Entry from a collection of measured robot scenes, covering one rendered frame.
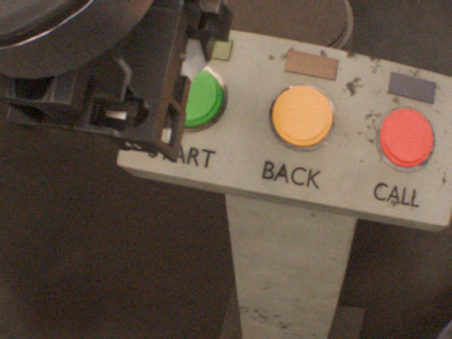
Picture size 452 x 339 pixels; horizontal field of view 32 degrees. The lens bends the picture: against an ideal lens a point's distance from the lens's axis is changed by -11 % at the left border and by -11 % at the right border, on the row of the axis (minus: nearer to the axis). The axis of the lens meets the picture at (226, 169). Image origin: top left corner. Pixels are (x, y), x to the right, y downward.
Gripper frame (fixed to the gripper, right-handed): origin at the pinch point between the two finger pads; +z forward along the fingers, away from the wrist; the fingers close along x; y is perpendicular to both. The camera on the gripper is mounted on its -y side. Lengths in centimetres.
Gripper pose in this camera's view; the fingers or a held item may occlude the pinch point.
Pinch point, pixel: (171, 55)
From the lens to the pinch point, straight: 49.1
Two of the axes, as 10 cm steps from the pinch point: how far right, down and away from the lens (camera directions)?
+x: 9.7, 1.6, -1.6
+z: 1.4, 1.5, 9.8
